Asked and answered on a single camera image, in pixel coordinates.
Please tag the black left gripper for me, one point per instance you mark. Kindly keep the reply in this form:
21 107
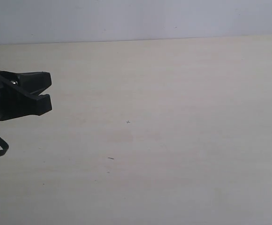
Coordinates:
18 104

